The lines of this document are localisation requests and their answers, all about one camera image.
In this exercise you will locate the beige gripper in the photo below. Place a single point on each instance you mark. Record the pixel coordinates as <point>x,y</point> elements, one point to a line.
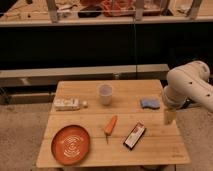
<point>169,116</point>

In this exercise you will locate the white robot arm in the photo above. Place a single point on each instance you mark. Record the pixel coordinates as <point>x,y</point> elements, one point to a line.
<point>189,81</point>

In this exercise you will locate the white ceramic cup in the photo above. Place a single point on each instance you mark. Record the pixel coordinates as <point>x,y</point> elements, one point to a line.
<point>105,92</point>

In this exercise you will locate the blue sponge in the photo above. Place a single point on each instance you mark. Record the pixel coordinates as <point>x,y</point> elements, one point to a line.
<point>150,103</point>

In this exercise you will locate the wooden folding table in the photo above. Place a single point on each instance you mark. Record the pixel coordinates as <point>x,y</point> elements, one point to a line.
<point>160,144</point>

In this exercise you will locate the black and red box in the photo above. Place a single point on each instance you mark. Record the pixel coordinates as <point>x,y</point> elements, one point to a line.
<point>134,136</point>

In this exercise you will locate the white plastic bottle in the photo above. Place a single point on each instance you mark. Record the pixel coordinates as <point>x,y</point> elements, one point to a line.
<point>71,104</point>

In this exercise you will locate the orange plate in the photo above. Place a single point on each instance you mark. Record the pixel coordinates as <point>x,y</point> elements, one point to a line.
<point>70,145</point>

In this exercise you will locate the grey metal bench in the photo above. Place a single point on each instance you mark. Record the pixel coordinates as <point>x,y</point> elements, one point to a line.
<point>51,76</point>

